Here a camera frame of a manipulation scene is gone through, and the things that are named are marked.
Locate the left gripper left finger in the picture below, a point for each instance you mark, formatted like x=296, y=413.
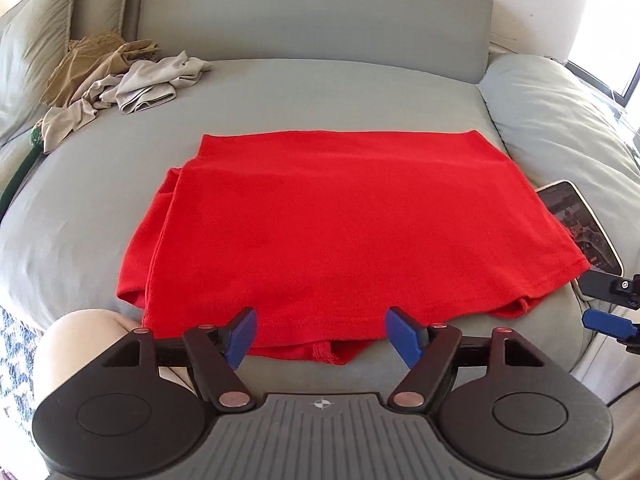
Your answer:
x=215, y=353

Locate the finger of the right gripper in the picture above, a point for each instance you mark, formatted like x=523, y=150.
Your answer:
x=609, y=324

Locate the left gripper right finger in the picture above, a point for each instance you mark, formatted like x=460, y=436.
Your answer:
x=429, y=352

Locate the red t-shirt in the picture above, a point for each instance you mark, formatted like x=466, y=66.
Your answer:
x=321, y=232

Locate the smartphone with lit screen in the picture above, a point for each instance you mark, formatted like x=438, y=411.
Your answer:
x=568, y=206

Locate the person's bare knee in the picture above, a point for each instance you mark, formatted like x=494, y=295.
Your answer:
x=72, y=342

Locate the light blue-grey armrest cushion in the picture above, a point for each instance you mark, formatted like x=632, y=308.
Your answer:
x=553, y=131

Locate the blue patterned rug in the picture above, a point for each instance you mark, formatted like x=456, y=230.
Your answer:
x=20, y=458

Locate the window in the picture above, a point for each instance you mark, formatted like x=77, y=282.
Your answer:
x=605, y=51

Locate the light grey crumpled garment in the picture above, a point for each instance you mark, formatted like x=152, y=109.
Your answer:
x=144, y=85

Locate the left sofa seat cushion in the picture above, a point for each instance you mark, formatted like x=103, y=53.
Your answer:
x=13, y=154

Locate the grey sofa backrest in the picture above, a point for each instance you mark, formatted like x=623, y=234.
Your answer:
x=448, y=38

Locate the tan crumpled garment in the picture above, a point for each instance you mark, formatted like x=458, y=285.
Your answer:
x=90, y=59

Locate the olive throw pillow front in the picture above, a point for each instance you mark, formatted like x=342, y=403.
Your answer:
x=32, y=45

